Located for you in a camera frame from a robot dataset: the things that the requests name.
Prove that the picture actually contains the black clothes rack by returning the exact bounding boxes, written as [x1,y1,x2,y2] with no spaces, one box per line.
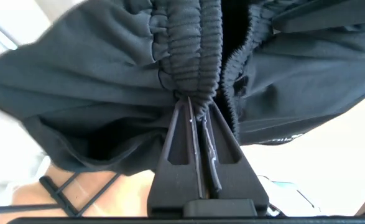
[0,172,121,218]

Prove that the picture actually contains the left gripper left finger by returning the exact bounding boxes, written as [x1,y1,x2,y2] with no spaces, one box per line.
[147,96,205,218]

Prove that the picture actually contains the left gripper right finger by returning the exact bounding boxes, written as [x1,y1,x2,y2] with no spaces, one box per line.
[200,102,270,217]

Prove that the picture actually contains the black drawstring shorts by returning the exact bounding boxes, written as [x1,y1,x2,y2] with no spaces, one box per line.
[0,0,365,177]

